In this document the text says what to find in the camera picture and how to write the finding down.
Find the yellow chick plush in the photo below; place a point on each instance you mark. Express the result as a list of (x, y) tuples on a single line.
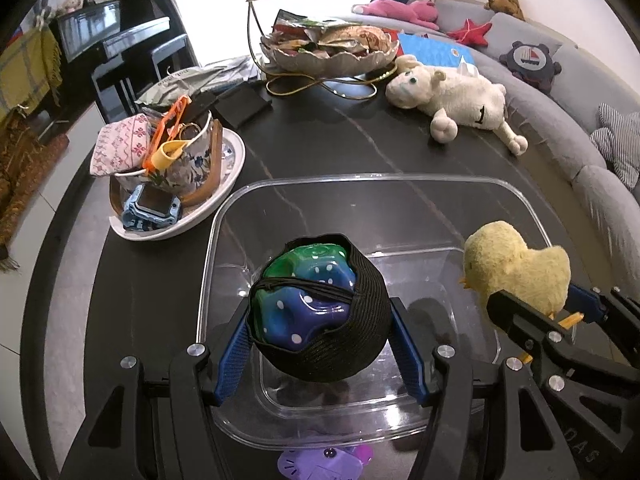
[(515, 265)]

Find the silver foil bag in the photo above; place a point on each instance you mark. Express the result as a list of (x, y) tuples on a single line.
[(185, 80)]

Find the clear plastic storage box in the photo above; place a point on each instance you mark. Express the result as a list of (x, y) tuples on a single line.
[(430, 270)]

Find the black piano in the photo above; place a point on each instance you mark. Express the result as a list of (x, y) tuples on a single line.
[(85, 25)]

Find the white oval plate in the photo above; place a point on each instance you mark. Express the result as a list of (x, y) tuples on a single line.
[(200, 210)]

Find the pink plush toy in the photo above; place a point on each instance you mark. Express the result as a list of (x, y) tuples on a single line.
[(400, 10)]

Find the floral ceramic cup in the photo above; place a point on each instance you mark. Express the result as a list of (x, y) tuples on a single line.
[(192, 160)]

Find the black flat wallet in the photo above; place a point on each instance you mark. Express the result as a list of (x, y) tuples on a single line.
[(242, 102)]

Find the orange plastic clip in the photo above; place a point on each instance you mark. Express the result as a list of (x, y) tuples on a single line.
[(167, 125)]

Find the pink patterned pouch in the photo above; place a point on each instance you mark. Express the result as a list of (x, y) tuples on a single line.
[(120, 145)]

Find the brown patterned rug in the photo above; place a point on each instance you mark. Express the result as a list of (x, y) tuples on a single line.
[(20, 185)]

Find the grey sofa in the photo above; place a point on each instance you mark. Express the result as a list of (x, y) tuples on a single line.
[(565, 110)]

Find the small black box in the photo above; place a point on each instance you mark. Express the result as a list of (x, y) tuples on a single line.
[(202, 104)]

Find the spotted toy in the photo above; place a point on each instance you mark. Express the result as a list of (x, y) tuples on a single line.
[(325, 355)]

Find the purple plastic toy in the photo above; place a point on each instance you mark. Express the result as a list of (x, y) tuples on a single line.
[(320, 465)]

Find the blue smartwatch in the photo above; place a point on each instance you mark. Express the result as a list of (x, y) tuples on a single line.
[(150, 205)]

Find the pile of snack packets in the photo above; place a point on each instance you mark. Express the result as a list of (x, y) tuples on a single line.
[(335, 37)]

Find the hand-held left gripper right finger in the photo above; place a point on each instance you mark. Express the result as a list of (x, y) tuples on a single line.
[(407, 355)]

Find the blue book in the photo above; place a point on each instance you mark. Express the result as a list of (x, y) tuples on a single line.
[(430, 50)]

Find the black piano stool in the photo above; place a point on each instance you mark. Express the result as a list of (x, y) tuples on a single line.
[(170, 55)]

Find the brown wooden saucer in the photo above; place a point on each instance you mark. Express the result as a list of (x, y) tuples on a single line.
[(214, 160)]

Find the white leaf tiered dish stand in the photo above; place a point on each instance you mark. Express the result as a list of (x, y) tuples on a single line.
[(320, 62)]

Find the striped star cushion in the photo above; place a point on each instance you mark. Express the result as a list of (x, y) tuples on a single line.
[(620, 140)]

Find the black marble desktop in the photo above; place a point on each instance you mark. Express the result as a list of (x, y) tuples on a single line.
[(350, 135)]

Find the brown teddy bear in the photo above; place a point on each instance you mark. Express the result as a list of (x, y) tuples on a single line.
[(507, 4)]

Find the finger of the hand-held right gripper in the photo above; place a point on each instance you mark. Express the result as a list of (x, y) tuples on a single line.
[(520, 317), (585, 305)]

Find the yellow plaid blanket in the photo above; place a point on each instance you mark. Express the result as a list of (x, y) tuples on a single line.
[(30, 65)]

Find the red starfish plush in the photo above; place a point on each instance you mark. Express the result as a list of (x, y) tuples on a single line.
[(472, 32)]

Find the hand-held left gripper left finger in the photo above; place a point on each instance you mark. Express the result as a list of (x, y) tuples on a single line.
[(232, 355)]

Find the dark ship wheel cushion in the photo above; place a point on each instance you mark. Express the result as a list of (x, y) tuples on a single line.
[(530, 62)]

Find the yellow plastic scoop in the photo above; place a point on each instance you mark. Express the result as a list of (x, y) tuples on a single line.
[(167, 152)]

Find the white sheep plush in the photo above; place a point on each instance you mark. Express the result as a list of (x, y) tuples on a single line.
[(465, 95)]

